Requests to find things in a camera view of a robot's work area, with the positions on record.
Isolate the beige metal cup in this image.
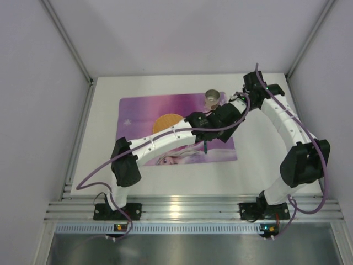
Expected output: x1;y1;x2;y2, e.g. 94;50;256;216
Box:
205;89;221;110

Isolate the metal spoon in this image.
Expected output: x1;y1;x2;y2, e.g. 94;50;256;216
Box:
204;141;208;154

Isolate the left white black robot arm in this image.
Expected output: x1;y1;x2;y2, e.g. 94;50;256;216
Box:
106;97;249;211

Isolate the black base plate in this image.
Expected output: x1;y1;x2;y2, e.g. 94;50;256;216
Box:
93;203;142;221
239;202;291;222

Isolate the round orange woven plate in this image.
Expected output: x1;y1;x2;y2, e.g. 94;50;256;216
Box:
152;113;184;134

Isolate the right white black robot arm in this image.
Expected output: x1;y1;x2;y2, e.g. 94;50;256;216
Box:
240;70;330;220

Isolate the aluminium mounting rail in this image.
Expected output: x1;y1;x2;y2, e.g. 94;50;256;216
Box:
44;195;344;222

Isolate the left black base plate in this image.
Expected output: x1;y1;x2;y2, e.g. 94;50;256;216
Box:
93;203;142;221

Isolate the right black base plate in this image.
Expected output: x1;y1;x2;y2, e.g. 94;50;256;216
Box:
239;202;291;222

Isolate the purple printed cloth placemat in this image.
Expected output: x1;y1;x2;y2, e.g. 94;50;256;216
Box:
116;93;237;166

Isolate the perforated grey cable duct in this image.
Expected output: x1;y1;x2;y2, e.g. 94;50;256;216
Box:
55;222;278;235

